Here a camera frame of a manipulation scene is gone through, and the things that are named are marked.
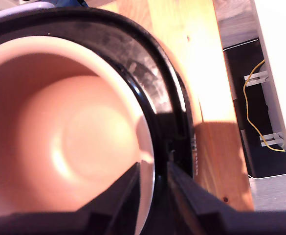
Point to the beige rice cooker pot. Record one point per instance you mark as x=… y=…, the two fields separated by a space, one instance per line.
x=67 y=117

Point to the large black rice cooker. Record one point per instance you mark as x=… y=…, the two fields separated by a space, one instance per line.
x=142 y=63

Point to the black box on floor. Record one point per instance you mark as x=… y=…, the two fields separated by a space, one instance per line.
x=260 y=112

